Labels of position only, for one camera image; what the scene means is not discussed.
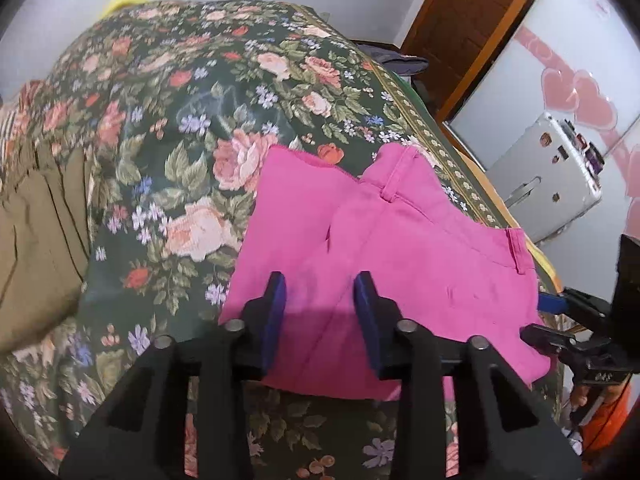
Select olive folded pants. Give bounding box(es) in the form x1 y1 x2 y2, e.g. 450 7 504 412
1 142 90 352

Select pink pants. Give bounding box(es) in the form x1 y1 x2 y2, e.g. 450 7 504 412
220 143 550 400

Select right hand orange sleeve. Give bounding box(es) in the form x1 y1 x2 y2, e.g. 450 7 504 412
570 385 603 427

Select white appliance with stickers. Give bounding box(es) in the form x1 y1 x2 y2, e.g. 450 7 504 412
487 112 604 244

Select brown wooden wardrobe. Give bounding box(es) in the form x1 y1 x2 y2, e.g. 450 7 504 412
401 0 530 122

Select striped patchwork blanket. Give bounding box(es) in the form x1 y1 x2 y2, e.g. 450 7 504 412
1 79 44 164

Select yellow foam bed guard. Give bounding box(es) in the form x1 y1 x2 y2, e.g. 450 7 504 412
101 0 149 18

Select dark clothes beside bed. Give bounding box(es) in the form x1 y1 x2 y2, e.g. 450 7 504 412
356 42 428 84

